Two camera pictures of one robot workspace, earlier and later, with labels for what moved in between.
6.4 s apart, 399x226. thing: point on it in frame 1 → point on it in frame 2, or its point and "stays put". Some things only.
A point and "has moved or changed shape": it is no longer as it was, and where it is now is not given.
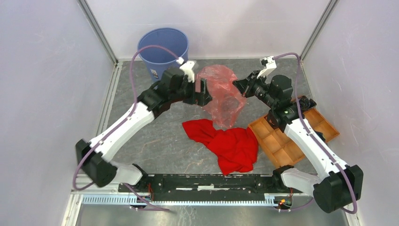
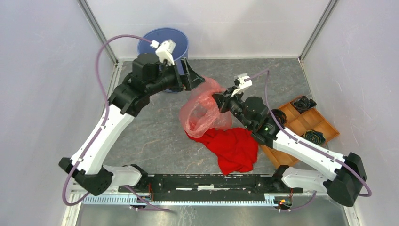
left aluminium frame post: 94,25 stays put
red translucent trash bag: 227,102 has moved or changed shape
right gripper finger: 241,84 → 222,102
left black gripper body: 187,90 → 170,79
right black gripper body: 260,89 → 238,106
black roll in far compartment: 306,103 stays put
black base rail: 246,187 stays put
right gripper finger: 253,76 → 229,99
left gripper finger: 204,98 → 190,78
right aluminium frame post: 329,8 stays put
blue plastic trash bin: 156,59 stays put
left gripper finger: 195,95 → 185,73
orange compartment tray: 275,145 stays put
